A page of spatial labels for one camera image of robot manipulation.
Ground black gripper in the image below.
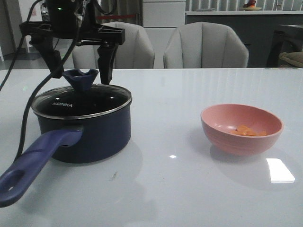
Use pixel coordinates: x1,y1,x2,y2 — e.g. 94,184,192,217
19,0,125,84

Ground glass lid blue knob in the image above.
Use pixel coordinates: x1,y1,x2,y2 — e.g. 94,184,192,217
31,69,132,120

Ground pink bowl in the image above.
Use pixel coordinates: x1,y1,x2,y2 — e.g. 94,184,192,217
201,104,284,156

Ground orange ham slices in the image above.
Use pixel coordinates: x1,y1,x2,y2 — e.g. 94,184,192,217
230,125,267,136

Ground red barrier belt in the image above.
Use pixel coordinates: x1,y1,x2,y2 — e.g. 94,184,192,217
96,14,137,19

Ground left beige chair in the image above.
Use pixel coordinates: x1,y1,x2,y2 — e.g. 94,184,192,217
72,22,155,69

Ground beige chair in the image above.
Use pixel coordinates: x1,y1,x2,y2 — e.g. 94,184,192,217
163,22,249,69
72,22,155,69

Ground dark blue saucepan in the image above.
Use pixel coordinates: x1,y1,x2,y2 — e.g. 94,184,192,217
0,84,133,208

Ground white drawer cabinet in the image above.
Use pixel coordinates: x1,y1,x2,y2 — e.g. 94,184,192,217
143,0,186,69

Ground right beige chair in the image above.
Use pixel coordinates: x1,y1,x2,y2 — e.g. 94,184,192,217
163,22,249,69

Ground fruit plate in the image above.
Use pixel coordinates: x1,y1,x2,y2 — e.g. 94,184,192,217
239,0,262,11

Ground dark grey counter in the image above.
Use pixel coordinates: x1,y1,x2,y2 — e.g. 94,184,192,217
185,10,303,68

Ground olive cushion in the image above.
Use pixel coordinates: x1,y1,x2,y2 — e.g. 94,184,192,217
279,52,303,68

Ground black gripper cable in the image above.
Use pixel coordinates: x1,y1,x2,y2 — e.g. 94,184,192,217
0,0,82,161

